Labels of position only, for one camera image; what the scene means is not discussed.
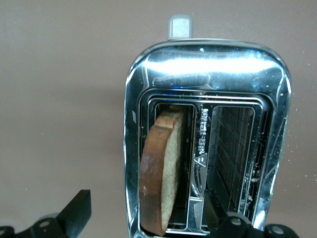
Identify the brown bread slice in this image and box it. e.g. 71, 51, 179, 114
138, 104, 186, 237

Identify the beige chrome toaster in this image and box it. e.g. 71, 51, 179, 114
123, 14, 292, 238

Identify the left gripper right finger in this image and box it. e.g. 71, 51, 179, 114
203, 190, 302, 238

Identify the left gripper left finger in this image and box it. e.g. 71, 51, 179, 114
0, 189, 92, 238

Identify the brown table cover sheet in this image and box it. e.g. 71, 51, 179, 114
0, 0, 317, 238

